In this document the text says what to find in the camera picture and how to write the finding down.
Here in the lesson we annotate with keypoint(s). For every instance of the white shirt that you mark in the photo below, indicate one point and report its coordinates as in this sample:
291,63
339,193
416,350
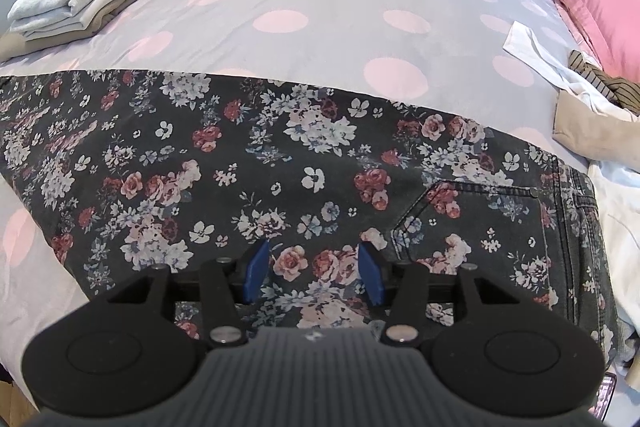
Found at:
525,44

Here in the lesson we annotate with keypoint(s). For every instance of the pale pink pillow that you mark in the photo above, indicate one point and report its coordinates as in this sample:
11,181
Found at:
575,24

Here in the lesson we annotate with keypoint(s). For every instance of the dark floral pants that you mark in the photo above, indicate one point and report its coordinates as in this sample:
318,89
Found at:
250,157

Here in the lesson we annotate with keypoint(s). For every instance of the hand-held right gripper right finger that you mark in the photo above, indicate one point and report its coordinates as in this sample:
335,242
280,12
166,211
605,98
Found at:
371,274

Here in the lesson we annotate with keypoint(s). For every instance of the beige ribbed garment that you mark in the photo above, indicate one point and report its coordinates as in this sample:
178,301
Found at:
590,132

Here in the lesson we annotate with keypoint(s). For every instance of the beige folded garment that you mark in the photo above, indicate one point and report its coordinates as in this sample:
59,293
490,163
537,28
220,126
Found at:
125,7

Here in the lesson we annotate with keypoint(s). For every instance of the olive striped garment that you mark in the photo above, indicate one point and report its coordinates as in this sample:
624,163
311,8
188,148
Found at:
615,89

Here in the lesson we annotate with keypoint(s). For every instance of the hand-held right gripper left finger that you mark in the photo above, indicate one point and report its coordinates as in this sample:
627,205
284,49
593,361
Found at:
257,272

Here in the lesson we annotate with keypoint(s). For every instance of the polka-dot bed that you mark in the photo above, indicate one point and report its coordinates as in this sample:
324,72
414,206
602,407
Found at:
325,7

